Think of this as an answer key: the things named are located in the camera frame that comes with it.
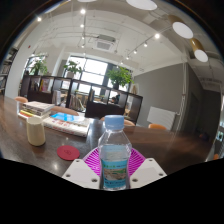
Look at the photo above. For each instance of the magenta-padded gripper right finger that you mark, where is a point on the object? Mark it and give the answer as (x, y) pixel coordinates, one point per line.
(148, 171)

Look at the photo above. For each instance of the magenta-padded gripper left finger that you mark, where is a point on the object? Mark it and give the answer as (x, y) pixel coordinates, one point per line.
(80, 173)

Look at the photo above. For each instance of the clear plastic water bottle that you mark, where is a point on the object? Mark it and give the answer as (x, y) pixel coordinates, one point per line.
(114, 150)

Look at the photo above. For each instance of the flat round red coaster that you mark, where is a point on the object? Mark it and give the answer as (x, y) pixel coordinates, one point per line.
(68, 152)

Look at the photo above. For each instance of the large flat picture book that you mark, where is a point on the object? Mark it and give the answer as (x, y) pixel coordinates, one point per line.
(66, 123)

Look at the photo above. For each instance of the cream ceramic cup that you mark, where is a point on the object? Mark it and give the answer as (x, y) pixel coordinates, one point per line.
(35, 131)

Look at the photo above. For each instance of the low black shelf unit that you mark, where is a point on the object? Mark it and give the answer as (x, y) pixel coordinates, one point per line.
(96, 110)

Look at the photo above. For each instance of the stack of books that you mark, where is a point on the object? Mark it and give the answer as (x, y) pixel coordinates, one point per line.
(36, 108)

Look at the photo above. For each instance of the large potted green plant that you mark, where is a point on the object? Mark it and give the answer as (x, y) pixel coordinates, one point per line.
(120, 76)

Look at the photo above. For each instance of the small potted green plant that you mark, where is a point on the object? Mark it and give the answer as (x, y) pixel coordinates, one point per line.
(72, 67)

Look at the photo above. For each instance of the bushy potted green plant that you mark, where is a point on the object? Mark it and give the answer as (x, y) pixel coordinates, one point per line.
(39, 66)

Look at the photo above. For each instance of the tall dark bookshelf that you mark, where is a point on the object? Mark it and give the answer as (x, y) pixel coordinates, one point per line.
(5, 78)

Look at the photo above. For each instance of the ceiling air conditioner unit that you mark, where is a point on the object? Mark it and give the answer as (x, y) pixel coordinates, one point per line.
(105, 42)

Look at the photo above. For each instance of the ceiling lights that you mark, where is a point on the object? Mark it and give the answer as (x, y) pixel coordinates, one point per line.
(182, 30)

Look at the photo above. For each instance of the white wall panel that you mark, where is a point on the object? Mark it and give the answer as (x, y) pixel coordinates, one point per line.
(161, 117)

